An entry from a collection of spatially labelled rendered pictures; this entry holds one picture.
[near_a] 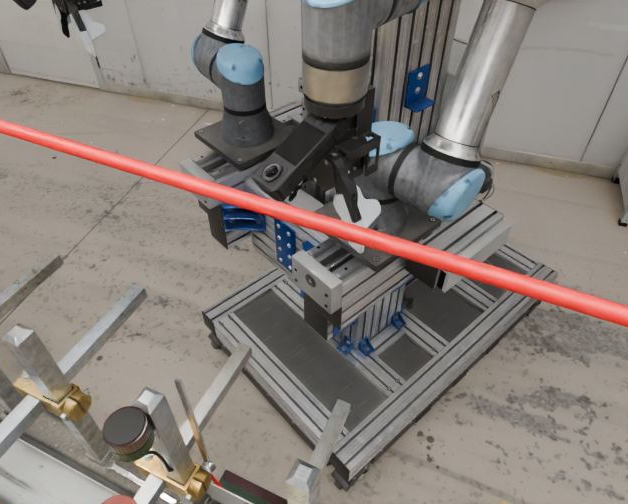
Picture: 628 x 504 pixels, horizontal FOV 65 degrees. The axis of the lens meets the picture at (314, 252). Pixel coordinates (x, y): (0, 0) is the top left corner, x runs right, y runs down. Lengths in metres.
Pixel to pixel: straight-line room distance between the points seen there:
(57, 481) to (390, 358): 1.13
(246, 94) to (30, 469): 1.04
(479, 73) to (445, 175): 0.18
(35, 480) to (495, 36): 1.32
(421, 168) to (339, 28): 0.48
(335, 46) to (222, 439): 1.66
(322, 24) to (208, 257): 2.12
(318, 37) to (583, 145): 2.91
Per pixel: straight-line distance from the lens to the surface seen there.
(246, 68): 1.32
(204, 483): 1.01
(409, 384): 1.84
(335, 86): 0.56
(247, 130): 1.38
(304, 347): 1.91
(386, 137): 1.00
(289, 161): 0.58
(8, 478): 1.43
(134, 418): 0.77
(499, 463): 2.04
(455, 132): 0.94
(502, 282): 0.21
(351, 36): 0.54
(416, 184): 0.96
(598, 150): 3.40
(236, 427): 2.01
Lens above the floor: 1.79
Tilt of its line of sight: 45 degrees down
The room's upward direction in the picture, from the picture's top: straight up
